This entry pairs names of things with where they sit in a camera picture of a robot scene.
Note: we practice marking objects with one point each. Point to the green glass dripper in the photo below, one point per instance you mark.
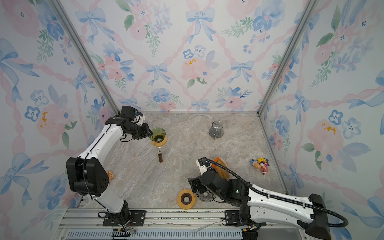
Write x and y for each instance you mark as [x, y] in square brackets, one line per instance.
[158, 135]

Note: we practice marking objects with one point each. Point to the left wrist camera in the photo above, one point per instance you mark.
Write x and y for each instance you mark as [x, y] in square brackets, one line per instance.
[139, 119]

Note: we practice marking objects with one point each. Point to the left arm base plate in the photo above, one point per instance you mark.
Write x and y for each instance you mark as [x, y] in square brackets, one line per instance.
[136, 219]

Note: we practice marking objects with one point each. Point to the small colourful toy figure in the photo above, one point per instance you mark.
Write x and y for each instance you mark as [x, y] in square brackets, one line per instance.
[261, 164]

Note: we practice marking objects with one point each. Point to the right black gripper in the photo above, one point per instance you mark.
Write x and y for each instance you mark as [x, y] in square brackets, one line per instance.
[198, 182]

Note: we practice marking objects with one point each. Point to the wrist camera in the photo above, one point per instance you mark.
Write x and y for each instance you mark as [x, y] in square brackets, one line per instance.
[203, 166]
[139, 119]

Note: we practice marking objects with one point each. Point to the grey glass dripper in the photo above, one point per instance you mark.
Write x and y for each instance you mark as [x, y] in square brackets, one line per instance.
[205, 197]

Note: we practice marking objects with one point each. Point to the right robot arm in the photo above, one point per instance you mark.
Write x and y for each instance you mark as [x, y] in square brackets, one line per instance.
[263, 206]

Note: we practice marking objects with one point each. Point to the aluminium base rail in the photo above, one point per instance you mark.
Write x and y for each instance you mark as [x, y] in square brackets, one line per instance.
[170, 224]

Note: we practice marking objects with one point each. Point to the small pink toy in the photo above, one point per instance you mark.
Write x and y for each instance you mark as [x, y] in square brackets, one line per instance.
[110, 175]

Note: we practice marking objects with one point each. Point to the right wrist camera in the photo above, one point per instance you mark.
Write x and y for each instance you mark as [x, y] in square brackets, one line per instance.
[203, 166]

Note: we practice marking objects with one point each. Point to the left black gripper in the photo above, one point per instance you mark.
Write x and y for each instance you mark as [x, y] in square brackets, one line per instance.
[146, 132]

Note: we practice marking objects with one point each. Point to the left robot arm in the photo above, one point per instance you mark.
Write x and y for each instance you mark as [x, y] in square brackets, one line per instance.
[86, 174]

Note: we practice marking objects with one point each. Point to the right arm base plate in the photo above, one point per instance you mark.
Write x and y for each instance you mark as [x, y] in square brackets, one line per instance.
[233, 218]

